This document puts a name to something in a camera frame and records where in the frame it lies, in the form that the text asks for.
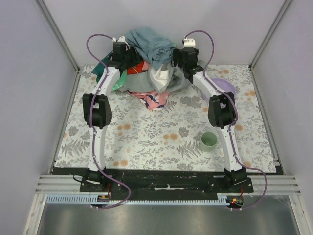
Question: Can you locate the blue-grey cloth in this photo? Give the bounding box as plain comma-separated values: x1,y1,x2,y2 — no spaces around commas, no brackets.
125,27,176,70

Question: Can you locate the white grey cloth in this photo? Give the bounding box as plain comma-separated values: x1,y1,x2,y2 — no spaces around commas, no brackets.
119,63,190,94

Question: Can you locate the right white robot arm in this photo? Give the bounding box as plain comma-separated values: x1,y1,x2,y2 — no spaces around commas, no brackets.
172,47,248,186

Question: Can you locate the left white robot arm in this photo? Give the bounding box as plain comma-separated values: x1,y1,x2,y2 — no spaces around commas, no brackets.
80,40,141,192

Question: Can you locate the green tie-dye cloth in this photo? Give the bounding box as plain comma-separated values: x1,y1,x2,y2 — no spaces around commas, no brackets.
96,71,127,93

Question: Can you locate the red cloth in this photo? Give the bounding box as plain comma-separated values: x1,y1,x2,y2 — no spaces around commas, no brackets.
127,60,150,75

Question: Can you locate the dark teal cloth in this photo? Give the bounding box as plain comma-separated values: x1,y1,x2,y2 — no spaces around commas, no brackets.
91,51,112,78

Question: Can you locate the pink patterned cloth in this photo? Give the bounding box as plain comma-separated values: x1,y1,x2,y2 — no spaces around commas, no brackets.
128,91,170,111

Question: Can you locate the purple plastic plate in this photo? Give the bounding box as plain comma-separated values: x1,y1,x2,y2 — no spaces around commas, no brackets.
212,78,236,96

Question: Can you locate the floral table mat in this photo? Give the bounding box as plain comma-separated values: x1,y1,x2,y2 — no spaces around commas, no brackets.
54,65,276,173

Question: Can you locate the green plastic cup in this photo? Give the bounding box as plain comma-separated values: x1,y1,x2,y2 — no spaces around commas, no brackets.
200,132,218,152

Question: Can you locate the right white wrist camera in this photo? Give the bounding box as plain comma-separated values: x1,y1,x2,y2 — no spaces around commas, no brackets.
182,37,196,48

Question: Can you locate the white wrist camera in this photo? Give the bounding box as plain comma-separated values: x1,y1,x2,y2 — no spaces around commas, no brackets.
182,37,196,48
112,36,130,50

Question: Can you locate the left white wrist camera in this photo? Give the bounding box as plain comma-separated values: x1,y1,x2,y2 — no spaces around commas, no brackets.
112,36,130,50

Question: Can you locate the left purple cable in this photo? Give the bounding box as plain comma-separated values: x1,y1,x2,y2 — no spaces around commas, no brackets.
87,33,132,210

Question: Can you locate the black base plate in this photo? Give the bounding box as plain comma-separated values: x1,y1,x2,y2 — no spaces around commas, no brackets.
79,169,254,200

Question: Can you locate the aluminium frame rail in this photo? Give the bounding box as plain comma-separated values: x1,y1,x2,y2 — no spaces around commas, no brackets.
36,168,300,200

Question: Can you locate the light blue cable duct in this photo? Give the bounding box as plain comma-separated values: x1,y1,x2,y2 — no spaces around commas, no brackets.
45,194,231,206

